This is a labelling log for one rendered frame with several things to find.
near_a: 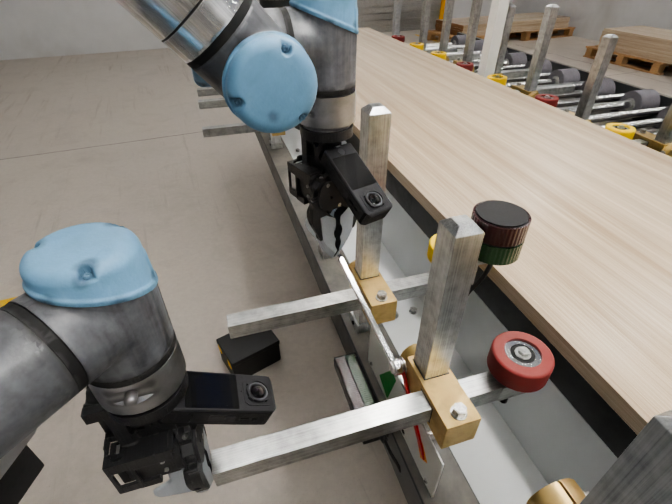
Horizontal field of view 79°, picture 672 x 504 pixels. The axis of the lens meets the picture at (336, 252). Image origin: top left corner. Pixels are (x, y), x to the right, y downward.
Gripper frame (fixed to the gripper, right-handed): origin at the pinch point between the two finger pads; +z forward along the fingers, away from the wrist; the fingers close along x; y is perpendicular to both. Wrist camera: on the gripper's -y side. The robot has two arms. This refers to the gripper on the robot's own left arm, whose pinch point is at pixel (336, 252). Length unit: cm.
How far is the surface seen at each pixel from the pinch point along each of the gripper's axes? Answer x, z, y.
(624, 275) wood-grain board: -38.8, 5.3, -28.8
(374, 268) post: -9.8, 9.0, 1.1
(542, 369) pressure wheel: -9.7, 4.7, -31.1
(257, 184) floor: -81, 95, 197
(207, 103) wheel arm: -29, 12, 123
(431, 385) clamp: 1.1, 8.3, -22.7
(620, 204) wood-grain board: -63, 5, -18
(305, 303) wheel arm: 3.9, 12.0, 3.8
